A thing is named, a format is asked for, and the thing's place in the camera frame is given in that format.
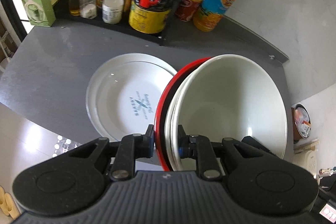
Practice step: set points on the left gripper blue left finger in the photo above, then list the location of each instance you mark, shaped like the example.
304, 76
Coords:
127, 151

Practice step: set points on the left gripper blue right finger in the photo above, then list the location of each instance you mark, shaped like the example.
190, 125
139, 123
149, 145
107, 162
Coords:
204, 152

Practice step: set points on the red snack can lower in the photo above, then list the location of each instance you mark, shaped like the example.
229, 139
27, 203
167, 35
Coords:
186, 9

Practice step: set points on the large white ceramic bowl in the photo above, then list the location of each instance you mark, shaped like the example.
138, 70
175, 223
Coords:
240, 100

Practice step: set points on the white lid seasoning jar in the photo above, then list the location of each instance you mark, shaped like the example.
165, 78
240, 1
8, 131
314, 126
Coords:
112, 11

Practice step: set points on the red rimmed bowl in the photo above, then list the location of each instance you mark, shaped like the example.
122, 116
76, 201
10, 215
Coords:
162, 108

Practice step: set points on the brown pot with packets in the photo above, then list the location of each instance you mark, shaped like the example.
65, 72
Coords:
301, 122

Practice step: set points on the green cardboard box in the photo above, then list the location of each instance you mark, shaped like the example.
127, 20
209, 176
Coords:
39, 12

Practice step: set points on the small white bakery plate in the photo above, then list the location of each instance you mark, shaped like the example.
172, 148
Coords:
127, 97

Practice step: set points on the black wire rack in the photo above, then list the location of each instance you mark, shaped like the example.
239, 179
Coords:
123, 26

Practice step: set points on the small glass salt shaker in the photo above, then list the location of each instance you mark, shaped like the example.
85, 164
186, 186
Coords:
88, 9

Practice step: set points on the large white sweet plate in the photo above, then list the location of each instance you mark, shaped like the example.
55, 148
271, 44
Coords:
98, 75

